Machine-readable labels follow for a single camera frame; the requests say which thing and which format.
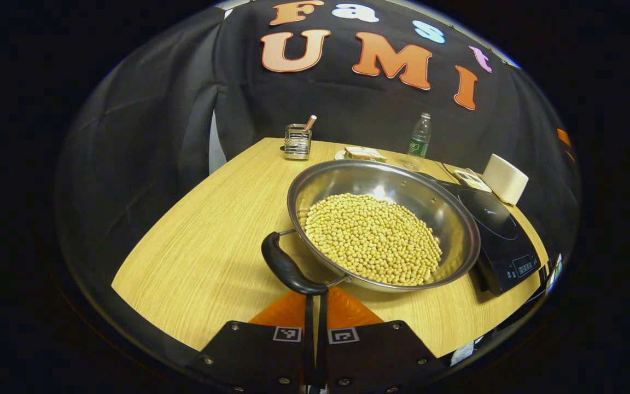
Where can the white box-shaped toaster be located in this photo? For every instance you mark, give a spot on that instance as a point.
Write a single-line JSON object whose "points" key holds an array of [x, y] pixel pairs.
{"points": [[505, 179]]}

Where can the pile of soybeans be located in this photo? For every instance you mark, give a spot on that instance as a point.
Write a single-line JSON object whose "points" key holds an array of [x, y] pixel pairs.
{"points": [[372, 238]]}

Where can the black backdrop cloth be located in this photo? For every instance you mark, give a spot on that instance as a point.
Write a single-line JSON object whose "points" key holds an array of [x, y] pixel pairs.
{"points": [[145, 137]]}

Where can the white plate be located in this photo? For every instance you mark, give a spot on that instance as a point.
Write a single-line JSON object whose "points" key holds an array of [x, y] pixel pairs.
{"points": [[339, 155]]}

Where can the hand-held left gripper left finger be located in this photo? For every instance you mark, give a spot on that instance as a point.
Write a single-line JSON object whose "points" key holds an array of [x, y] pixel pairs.
{"points": [[255, 355]]}

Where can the clear plastic water bottle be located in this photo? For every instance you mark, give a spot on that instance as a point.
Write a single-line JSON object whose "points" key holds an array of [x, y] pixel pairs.
{"points": [[418, 143]]}

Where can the black induction cooktop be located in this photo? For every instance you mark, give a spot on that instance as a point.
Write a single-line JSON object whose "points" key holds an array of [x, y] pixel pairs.
{"points": [[503, 246]]}

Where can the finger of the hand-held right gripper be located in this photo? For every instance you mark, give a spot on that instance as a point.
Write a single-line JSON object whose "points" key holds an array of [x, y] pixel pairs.
{"points": [[565, 139]]}

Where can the small white remote device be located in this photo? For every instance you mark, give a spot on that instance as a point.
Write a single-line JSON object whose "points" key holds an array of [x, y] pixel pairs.
{"points": [[471, 179]]}

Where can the wooden stick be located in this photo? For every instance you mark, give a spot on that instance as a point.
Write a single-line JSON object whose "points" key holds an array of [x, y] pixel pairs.
{"points": [[310, 122]]}

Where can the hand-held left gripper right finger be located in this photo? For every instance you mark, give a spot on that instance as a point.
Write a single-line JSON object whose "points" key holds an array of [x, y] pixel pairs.
{"points": [[380, 355]]}

